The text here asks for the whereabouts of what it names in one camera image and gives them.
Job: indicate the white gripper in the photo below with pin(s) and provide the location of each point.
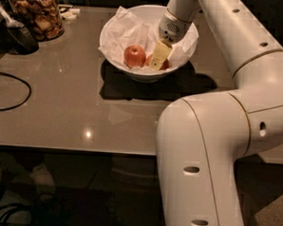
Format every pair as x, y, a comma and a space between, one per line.
171, 28

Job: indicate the red apple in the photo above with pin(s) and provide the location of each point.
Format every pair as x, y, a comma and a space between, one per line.
164, 66
134, 56

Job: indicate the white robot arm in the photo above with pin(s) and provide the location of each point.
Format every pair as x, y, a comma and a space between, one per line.
201, 136

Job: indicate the white ceramic bowl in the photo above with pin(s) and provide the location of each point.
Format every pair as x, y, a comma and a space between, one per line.
111, 31

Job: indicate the white crumpled paper liner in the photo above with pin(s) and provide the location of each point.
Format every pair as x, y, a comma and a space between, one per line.
130, 32

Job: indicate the small white items on table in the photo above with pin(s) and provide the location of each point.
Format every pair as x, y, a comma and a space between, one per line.
69, 13

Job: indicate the glass jar of dried chips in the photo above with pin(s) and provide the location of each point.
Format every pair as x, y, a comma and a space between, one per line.
42, 16

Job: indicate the white shoe right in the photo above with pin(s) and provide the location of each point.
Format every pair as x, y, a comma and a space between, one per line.
44, 182

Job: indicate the white spoon handle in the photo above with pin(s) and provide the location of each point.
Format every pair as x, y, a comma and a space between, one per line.
11, 23

